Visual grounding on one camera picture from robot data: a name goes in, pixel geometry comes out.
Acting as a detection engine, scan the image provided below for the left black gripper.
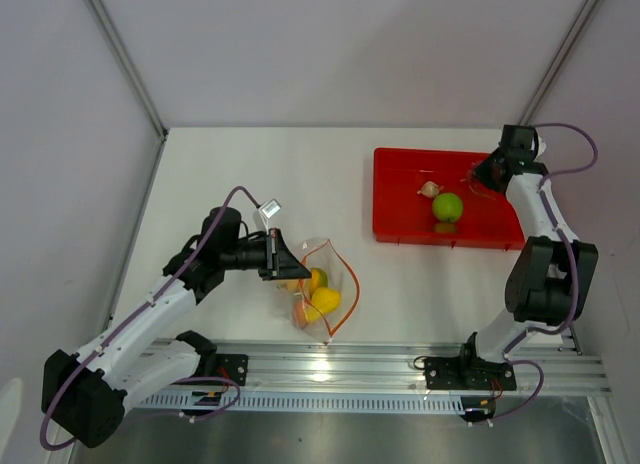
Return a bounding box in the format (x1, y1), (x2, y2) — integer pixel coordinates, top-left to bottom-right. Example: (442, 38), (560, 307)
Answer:
(221, 228), (311, 281)

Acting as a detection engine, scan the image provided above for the red grape bunch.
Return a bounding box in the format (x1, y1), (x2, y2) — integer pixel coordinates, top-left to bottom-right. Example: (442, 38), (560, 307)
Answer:
(460, 161), (496, 200)

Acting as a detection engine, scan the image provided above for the yellow-green mango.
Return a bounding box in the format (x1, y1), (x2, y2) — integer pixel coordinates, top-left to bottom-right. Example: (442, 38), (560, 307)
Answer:
(304, 267), (329, 297)

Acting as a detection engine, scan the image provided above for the yellow pear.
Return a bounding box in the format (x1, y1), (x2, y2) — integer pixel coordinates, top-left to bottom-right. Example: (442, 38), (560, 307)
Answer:
(305, 287), (342, 323)

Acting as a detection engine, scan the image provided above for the clear orange-zip bag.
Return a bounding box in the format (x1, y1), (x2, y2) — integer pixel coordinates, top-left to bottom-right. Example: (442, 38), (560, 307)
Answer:
(276, 238), (361, 345)

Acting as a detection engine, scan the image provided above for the pink peach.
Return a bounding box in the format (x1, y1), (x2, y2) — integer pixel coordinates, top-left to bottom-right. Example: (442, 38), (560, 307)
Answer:
(292, 300), (308, 329)

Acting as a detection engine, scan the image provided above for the yellow orange with leaf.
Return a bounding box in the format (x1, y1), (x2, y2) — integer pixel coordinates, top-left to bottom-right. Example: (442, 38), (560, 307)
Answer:
(280, 279), (304, 294)

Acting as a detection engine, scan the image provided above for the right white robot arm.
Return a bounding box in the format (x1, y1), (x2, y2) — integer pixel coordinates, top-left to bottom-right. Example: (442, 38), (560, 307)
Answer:
(456, 125), (598, 389)

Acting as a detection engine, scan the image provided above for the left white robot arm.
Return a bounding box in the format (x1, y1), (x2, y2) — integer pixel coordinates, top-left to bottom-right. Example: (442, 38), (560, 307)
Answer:
(40, 199), (311, 450)

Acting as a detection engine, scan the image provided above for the green apple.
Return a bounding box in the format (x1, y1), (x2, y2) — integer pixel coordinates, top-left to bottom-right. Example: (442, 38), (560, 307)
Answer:
(432, 193), (464, 223)

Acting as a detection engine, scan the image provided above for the garlic bulb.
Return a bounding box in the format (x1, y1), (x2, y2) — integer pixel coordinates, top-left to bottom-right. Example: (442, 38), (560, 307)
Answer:
(417, 181), (443, 199)

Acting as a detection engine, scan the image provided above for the red plastic tray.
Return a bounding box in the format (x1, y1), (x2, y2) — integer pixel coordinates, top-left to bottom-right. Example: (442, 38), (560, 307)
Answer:
(372, 147), (525, 251)

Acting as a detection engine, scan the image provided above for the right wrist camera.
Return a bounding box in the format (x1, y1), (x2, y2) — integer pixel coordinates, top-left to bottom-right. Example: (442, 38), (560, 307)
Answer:
(532, 134), (547, 160)

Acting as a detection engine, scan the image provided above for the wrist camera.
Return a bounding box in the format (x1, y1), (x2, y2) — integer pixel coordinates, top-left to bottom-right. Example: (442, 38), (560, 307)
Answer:
(532, 134), (547, 160)
(253, 199), (281, 231)

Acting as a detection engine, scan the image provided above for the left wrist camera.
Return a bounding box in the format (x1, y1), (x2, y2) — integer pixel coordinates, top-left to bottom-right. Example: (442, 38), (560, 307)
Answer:
(253, 199), (281, 231)

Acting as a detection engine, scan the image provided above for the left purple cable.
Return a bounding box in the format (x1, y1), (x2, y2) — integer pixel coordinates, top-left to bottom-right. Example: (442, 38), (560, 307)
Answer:
(39, 185), (264, 451)

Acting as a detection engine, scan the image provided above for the purple cable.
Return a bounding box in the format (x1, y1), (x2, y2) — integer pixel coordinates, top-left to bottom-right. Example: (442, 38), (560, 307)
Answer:
(462, 122), (600, 425)
(39, 185), (264, 451)

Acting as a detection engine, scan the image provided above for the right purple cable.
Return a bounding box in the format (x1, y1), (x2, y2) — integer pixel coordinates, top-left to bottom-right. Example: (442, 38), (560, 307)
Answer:
(462, 122), (600, 425)

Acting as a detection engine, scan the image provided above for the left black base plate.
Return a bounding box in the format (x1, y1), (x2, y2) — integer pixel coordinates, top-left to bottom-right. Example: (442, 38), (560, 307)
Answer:
(213, 354), (249, 386)

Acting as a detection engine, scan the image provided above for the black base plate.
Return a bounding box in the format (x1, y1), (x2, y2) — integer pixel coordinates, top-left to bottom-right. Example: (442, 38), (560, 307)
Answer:
(213, 354), (249, 386)
(424, 357), (517, 391)

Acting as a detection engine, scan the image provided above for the white slotted cable duct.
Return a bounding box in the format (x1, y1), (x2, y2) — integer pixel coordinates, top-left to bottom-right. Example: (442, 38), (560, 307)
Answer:
(136, 389), (489, 415)

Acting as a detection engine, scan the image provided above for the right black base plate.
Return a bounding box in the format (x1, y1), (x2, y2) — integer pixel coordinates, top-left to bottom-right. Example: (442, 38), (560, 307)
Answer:
(424, 357), (517, 391)

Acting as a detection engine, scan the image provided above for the aluminium mounting rail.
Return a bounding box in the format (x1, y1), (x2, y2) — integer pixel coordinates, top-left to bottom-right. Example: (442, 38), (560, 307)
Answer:
(124, 338), (612, 398)

